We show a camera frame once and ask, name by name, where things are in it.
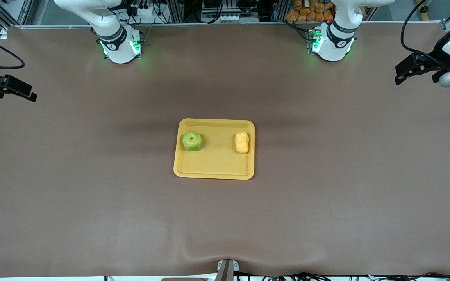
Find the yellow plastic tray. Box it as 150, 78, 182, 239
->
173, 118, 256, 180

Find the white power strip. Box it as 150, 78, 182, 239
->
129, 0, 165, 17

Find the yellow potato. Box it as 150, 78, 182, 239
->
235, 132, 250, 154

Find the grey electronic device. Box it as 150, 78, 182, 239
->
201, 0, 246, 23

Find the pile of orange food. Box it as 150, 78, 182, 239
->
286, 0, 334, 23

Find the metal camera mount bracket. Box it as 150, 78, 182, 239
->
216, 259, 239, 281

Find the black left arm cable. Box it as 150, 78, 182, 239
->
401, 0, 450, 63

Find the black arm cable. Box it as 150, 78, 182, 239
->
0, 32, 26, 71
401, 0, 450, 63

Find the aluminium table frame rail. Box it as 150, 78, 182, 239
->
14, 22, 450, 29

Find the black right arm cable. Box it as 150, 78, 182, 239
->
0, 32, 26, 71

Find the green apple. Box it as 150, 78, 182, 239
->
182, 131, 203, 152

